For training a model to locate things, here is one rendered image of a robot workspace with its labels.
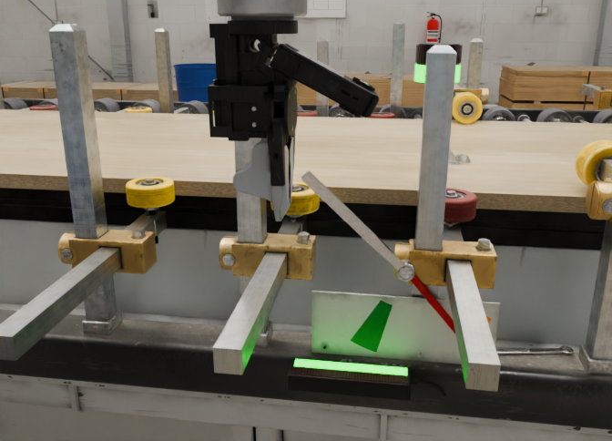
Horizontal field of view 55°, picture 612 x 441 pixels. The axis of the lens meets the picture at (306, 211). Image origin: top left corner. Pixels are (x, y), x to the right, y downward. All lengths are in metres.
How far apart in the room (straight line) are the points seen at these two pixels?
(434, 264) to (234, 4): 0.44
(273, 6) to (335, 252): 0.58
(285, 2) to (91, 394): 0.76
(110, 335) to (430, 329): 0.49
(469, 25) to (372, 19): 1.21
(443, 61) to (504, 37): 7.30
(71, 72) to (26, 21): 8.38
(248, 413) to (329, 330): 0.23
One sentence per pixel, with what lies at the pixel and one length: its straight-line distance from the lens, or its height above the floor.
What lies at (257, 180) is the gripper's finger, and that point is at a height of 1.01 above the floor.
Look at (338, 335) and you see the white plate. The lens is 0.87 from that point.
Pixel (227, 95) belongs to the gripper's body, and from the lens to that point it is 0.60.
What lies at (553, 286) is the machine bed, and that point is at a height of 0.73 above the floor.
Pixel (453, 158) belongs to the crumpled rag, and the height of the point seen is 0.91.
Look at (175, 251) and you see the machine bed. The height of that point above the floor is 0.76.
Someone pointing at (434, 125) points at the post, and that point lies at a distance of 0.77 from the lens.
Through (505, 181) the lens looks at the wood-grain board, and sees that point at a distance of 1.08.
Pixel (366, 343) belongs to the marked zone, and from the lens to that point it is 0.87.
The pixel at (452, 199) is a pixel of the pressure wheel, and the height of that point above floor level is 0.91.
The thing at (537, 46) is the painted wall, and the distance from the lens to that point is 8.15.
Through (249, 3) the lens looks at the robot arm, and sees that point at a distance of 0.58.
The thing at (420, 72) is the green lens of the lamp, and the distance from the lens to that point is 0.81.
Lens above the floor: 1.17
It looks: 18 degrees down
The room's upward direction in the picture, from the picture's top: straight up
